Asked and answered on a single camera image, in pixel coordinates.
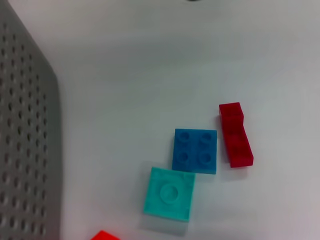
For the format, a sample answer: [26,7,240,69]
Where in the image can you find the blue square toy brick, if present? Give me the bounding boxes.
[171,128,218,175]

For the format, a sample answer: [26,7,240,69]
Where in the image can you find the bright orange-red toy brick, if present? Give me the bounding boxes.
[89,229,121,240]

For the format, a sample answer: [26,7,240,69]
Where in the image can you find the grey-green perforated plastic storage bin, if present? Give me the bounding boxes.
[0,0,63,240]

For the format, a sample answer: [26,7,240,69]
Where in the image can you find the dark red long toy brick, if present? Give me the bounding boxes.
[218,101,255,169]

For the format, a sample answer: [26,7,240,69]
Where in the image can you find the teal square toy plate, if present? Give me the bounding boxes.
[142,166,197,223]

